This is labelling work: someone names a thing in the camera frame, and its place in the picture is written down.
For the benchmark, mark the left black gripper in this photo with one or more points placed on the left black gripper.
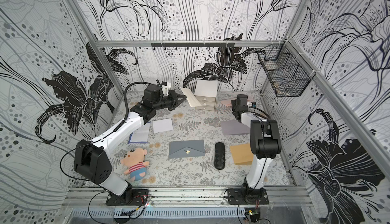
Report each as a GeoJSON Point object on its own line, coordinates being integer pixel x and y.
{"type": "Point", "coordinates": [172, 95]}

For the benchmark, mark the cream letter paper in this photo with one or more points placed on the cream letter paper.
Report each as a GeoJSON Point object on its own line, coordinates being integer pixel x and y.
{"type": "Point", "coordinates": [191, 98]}

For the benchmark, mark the pink envelope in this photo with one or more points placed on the pink envelope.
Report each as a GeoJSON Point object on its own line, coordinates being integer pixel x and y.
{"type": "Point", "coordinates": [228, 102]}

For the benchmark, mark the tan kraft envelope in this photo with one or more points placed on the tan kraft envelope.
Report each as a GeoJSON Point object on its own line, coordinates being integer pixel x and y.
{"type": "Point", "coordinates": [242, 154]}

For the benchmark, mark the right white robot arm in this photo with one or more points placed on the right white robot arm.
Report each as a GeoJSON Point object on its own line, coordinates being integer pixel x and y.
{"type": "Point", "coordinates": [265, 143]}

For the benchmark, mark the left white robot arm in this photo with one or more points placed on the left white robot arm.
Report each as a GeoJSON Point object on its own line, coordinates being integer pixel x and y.
{"type": "Point", "coordinates": [92, 157]}

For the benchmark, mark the dark grey envelope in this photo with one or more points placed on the dark grey envelope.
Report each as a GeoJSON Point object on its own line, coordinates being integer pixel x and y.
{"type": "Point", "coordinates": [186, 149]}

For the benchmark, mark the white mini drawer box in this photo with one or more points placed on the white mini drawer box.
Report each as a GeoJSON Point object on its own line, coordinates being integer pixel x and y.
{"type": "Point", "coordinates": [206, 93]}

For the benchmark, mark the black remote control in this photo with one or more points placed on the black remote control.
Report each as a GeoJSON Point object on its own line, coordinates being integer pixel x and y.
{"type": "Point", "coordinates": [219, 156]}

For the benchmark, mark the pig plush toy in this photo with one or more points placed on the pig plush toy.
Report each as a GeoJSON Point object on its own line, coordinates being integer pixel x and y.
{"type": "Point", "coordinates": [135, 163]}

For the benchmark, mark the black wall bar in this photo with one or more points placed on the black wall bar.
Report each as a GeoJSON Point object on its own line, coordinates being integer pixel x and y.
{"type": "Point", "coordinates": [193, 44]}

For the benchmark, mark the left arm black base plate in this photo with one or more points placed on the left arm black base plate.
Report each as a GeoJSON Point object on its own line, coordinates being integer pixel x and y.
{"type": "Point", "coordinates": [131, 197]}

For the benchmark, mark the black wire basket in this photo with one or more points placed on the black wire basket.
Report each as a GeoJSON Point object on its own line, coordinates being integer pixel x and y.
{"type": "Point", "coordinates": [285, 74]}

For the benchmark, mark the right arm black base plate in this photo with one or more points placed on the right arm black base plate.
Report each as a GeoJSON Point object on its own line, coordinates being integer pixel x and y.
{"type": "Point", "coordinates": [237, 196]}

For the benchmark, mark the white slotted cable duct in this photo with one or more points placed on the white slotted cable duct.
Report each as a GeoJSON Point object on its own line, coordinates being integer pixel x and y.
{"type": "Point", "coordinates": [162, 213]}

